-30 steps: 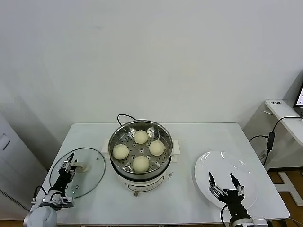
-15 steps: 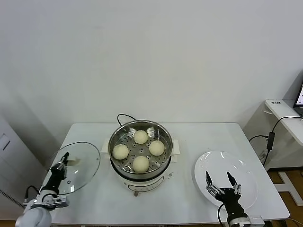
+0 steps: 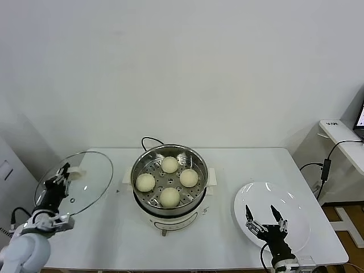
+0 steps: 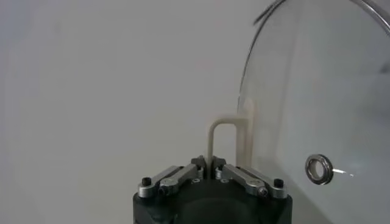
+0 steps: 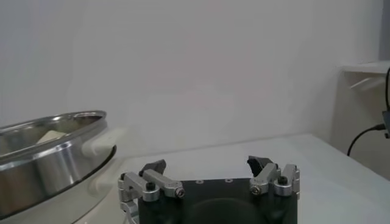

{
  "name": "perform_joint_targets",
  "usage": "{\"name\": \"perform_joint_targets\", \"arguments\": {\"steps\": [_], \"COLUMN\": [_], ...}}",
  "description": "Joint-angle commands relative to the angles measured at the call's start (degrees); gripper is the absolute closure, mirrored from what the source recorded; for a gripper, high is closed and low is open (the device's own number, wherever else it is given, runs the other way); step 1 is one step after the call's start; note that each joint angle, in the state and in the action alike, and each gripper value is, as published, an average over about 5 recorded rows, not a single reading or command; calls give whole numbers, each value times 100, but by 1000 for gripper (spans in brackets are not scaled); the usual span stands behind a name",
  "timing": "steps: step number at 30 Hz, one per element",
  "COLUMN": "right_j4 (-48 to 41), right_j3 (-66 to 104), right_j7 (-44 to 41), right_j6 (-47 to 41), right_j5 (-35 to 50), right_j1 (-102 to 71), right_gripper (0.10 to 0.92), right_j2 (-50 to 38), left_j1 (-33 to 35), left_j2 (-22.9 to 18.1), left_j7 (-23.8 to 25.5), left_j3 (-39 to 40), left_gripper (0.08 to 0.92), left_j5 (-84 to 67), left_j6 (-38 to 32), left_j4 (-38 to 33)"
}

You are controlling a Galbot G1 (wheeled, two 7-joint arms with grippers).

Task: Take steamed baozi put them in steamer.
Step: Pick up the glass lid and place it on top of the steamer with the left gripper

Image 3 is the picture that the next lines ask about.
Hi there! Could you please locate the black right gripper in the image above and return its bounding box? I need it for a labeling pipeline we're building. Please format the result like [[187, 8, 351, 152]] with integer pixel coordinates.
[[244, 204, 294, 258]]

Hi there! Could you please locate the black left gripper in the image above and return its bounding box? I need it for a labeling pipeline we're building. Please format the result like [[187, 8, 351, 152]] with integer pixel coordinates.
[[36, 163, 72, 213]]

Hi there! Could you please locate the round glass pot lid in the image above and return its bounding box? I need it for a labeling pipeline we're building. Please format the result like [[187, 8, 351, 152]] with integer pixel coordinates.
[[34, 151, 114, 217]]

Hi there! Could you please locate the white steamed baozi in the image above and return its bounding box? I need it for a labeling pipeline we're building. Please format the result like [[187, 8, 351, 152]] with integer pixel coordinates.
[[159, 187, 181, 208], [179, 168, 199, 188], [161, 156, 180, 173], [135, 172, 156, 192]]

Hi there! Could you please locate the stainless steel steamer basket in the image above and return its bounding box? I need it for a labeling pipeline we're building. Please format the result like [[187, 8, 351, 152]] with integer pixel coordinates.
[[130, 144, 209, 217]]

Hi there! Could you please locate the large white plate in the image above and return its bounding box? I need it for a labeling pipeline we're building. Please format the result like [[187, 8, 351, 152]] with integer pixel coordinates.
[[233, 181, 312, 255]]

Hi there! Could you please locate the white cabinet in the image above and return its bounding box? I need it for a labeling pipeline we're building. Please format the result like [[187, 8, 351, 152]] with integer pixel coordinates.
[[0, 133, 57, 251]]

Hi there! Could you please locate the white electric cooking pot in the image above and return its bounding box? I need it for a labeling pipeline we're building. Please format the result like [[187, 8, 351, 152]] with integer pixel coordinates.
[[122, 166, 218, 237]]

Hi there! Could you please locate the white side desk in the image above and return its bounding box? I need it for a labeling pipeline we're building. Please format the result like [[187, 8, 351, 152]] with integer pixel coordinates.
[[318, 119, 364, 247]]

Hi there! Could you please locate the black laptop screen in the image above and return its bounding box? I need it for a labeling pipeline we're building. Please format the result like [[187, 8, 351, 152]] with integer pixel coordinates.
[[353, 98, 364, 140]]

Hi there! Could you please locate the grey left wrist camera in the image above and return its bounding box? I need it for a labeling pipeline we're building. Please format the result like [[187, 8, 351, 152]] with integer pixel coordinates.
[[52, 214, 76, 231]]

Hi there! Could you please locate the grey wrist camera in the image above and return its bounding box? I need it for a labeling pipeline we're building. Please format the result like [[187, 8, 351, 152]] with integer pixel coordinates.
[[297, 255, 317, 267], [52, 214, 76, 231]]

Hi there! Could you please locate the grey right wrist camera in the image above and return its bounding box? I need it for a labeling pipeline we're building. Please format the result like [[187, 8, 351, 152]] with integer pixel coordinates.
[[297, 255, 317, 267]]

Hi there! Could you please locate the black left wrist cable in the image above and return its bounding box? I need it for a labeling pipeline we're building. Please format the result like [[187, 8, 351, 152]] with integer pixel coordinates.
[[10, 207, 32, 231]]

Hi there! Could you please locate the black power adapter cable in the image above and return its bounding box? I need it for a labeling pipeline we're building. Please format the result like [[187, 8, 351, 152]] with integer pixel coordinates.
[[299, 138, 364, 200]]

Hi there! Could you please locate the black pot power cord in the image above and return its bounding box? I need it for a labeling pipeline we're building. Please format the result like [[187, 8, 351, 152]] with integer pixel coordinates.
[[140, 136, 168, 152]]

